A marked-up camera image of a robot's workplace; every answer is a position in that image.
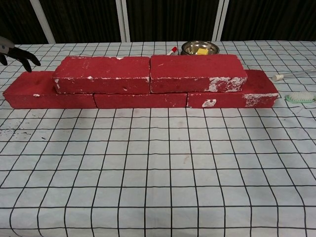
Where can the clear tube with white cap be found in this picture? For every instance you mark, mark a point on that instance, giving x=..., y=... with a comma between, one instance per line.
x=296, y=74

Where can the white double partition frame post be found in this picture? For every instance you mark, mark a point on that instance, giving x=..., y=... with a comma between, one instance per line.
x=123, y=22

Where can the green brush with white bristles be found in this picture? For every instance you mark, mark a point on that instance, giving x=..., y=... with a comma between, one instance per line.
x=298, y=96

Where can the yellow block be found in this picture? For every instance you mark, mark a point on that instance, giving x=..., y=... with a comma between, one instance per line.
x=202, y=51

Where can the red brick with white patch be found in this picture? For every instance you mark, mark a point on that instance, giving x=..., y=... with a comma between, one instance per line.
x=229, y=101

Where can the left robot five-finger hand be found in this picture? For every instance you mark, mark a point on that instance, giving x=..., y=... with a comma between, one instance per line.
x=22, y=54

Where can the red and white marker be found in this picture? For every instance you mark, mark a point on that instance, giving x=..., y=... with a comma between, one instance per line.
x=172, y=51

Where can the red brick chipped white corner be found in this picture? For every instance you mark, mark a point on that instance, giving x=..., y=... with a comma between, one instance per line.
x=103, y=69

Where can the white black-grid tablecloth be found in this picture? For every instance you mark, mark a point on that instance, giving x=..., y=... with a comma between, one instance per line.
x=158, y=172

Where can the red brick heavy white scuffs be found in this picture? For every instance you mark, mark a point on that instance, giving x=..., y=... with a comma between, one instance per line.
x=192, y=66

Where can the steel bowl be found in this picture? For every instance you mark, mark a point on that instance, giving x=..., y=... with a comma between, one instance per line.
x=190, y=48

